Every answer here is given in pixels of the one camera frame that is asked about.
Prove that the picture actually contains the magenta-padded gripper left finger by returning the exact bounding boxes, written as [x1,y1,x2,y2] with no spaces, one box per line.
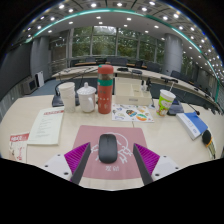
[43,142,93,186]

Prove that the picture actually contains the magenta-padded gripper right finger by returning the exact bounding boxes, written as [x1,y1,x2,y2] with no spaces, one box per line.
[132,143,183,187]

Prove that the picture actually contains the black computer mouse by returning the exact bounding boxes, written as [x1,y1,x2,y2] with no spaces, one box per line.
[98,133,119,164]

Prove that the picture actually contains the pink mouse pad with drawing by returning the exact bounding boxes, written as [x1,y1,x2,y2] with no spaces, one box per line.
[72,124,149,180]

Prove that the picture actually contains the white printed document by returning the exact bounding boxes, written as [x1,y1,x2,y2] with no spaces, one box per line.
[27,106,65,147]

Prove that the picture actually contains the red and white leaflet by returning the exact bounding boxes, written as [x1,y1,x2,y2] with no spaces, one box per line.
[8,132,31,164]

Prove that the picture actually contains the black foam microphone with orange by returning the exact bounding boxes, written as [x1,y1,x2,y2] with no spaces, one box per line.
[201,129,214,150]

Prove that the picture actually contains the white paper sheet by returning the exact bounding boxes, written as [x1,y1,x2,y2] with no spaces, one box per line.
[208,134,218,160]

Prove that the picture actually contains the blue and white book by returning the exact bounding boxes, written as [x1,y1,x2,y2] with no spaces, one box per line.
[175,111,209,141]

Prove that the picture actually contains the paper drink cup with straw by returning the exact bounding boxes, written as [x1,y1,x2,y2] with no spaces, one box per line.
[155,81,177,118]

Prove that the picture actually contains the colourful sticker sheet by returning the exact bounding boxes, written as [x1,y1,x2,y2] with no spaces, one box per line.
[111,103,155,124]

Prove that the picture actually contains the stack of white paper cups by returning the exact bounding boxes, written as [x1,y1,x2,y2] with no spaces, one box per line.
[58,81,77,114]

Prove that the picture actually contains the white lidded mug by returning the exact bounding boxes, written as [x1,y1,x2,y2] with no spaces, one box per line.
[76,82,98,114]

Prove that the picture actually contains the cream desk organizer box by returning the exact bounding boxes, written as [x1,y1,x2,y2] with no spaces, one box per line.
[114,81,154,107]

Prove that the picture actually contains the red bottle with green band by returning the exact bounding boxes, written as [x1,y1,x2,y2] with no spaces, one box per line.
[97,64,115,115]

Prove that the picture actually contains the dark office chairs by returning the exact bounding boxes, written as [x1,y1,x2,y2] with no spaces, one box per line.
[74,57,221,111]

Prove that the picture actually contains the ceiling lights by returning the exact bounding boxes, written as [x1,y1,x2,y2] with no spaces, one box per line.
[24,0,224,73]

